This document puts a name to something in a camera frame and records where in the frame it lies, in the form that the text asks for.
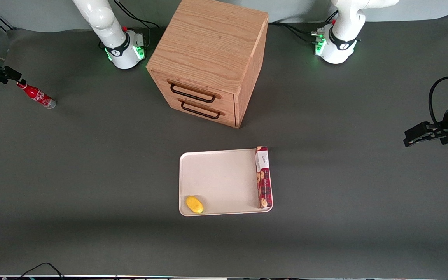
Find red coke bottle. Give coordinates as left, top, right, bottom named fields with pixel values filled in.
left=17, top=82, right=57, bottom=110

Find white plastic tray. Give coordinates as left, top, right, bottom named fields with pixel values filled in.
left=179, top=148, right=274, bottom=217

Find dark grey table mat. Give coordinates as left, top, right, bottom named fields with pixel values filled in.
left=0, top=14, right=448, bottom=277

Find red cookie box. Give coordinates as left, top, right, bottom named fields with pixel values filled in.
left=255, top=146, right=273, bottom=210

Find wooden drawer cabinet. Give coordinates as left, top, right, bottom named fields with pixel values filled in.
left=146, top=0, right=269, bottom=129

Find yellow lemon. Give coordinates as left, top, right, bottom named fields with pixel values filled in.
left=185, top=196, right=204, bottom=214

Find black right base cables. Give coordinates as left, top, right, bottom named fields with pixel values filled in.
left=99, top=0, right=159, bottom=51

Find black base cables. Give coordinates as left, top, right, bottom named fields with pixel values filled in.
left=269, top=12, right=337, bottom=44
left=99, top=0, right=159, bottom=51

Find black left base cables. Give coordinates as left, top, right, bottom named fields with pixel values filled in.
left=269, top=12, right=337, bottom=44

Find black wire drawer handle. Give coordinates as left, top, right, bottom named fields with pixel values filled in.
left=170, top=83, right=217, bottom=104
left=180, top=102, right=221, bottom=120

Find black thin floor cable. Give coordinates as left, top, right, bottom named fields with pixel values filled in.
left=14, top=262, right=66, bottom=280

